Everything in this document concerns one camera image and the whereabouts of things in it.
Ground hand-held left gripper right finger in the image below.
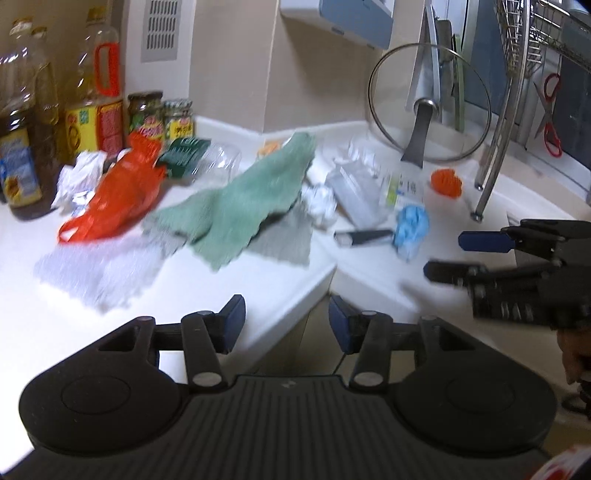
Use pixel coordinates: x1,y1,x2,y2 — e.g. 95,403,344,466
329,295,476,390

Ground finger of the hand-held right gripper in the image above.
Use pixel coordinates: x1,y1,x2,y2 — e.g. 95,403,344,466
423,261,546,289
458,220,566,257

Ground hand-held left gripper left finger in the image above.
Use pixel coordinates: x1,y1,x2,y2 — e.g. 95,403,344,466
98,294,246,391

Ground plastic bottle green label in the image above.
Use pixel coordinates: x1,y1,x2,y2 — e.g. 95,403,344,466
156,137,243,183

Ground person's right hand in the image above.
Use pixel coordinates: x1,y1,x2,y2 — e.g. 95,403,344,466
558,329,591,386

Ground steel dish rack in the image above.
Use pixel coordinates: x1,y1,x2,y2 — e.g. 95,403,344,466
470,0,591,222

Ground blue glove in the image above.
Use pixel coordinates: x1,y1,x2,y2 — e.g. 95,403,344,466
392,204,431,263

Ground orange scrubber ball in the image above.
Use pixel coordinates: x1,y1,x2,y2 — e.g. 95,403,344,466
430,169,463,199

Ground white printed packet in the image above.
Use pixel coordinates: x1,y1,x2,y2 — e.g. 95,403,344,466
379,172,426,209

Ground green cloth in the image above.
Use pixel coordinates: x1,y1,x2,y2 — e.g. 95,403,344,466
142,132,318,271

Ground glass pot lid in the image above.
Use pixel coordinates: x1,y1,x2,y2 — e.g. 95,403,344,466
368,43,493,168

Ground clear plastic wrap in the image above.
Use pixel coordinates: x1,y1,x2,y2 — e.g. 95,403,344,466
323,136,393,229

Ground light grey cloth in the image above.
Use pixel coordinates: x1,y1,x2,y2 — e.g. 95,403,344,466
33,231,185,313

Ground red scissors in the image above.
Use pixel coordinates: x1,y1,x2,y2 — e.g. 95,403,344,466
533,73,565,158

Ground green cutting board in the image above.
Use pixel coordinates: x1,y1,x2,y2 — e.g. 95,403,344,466
451,33,467,134

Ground red and white clothing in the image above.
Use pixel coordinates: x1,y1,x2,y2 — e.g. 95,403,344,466
538,444,591,480

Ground orange plastic bag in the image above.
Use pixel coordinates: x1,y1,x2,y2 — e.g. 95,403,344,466
58,131,168,244

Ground steel cleaver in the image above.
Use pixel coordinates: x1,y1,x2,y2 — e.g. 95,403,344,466
405,0,455,123

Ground silver foil wrapper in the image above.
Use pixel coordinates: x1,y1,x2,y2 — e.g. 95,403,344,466
69,190,98,217

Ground small jar yellow label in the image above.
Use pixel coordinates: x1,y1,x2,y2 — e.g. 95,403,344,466
163,99,195,141

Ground large jar green label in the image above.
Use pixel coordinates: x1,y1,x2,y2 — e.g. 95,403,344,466
127,91,166,141

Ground dark oil bottle blue label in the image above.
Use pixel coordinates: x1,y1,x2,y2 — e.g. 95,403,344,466
0,18,54,222

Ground black-handled tool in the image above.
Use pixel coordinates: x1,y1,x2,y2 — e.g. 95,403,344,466
333,229,394,248

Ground oil bottle orange handle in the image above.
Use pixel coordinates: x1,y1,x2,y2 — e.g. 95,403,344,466
62,6,126,164

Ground white blue wall dispenser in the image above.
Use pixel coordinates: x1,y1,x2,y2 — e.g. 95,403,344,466
279,0,399,50

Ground grey wall vent grille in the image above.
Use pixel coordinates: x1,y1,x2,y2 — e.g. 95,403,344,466
140,0,179,64

